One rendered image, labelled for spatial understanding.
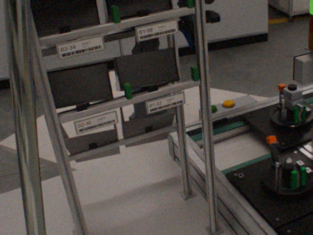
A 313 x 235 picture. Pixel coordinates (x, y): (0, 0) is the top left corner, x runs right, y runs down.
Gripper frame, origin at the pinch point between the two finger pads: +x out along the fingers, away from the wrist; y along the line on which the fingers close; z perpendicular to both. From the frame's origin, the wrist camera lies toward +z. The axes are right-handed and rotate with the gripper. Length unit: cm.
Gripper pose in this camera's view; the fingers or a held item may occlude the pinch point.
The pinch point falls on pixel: (191, 37)
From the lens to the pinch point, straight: 136.7
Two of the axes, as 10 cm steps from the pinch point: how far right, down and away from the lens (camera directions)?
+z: 4.3, 3.8, -8.2
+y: 9.0, -2.6, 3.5
